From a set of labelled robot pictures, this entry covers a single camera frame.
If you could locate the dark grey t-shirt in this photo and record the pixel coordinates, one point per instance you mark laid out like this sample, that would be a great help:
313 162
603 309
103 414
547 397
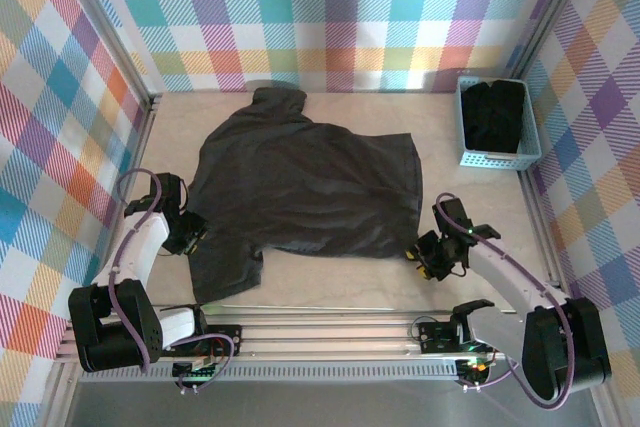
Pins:
310 187

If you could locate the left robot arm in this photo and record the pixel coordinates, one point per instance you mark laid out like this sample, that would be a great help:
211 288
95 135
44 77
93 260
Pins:
142 247

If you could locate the light blue plastic basket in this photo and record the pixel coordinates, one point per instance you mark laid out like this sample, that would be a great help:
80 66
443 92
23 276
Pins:
500 159

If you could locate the black clothes pile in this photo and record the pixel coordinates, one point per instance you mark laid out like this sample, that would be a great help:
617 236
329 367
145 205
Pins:
495 112

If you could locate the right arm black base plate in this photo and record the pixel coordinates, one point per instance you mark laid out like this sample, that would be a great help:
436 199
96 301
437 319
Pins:
435 337

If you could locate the aluminium side rail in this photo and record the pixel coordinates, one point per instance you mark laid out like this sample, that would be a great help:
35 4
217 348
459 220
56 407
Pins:
142 147

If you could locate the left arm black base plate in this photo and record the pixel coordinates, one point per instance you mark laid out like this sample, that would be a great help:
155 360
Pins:
230 339

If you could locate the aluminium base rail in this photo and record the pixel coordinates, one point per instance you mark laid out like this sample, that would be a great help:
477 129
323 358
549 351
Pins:
325 337

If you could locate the aluminium frame post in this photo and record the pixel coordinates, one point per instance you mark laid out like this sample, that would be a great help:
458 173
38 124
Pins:
552 12
107 27

